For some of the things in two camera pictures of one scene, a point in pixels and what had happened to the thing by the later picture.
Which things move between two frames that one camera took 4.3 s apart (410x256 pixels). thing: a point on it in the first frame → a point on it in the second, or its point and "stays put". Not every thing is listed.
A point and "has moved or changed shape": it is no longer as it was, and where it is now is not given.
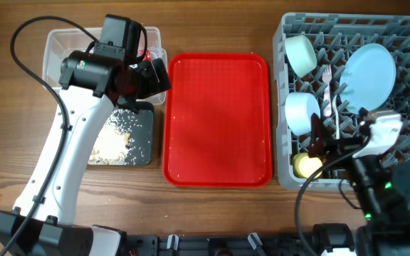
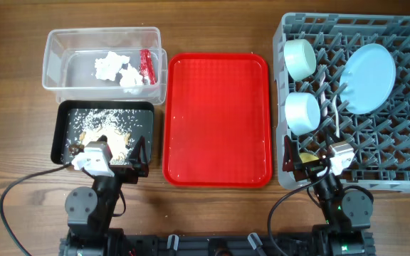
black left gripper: x=151 y=85 → x=130 y=176
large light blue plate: x=366 y=76 stays put
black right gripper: x=342 y=147 → x=292 y=163
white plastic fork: x=327 y=77 has moved or changed shape
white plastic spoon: x=337 y=116 stays put
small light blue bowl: x=299 y=109 stays put
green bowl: x=302 y=55 has moved or changed shape
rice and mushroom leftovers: x=115 y=146 stays put
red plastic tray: x=217 y=121 stays put
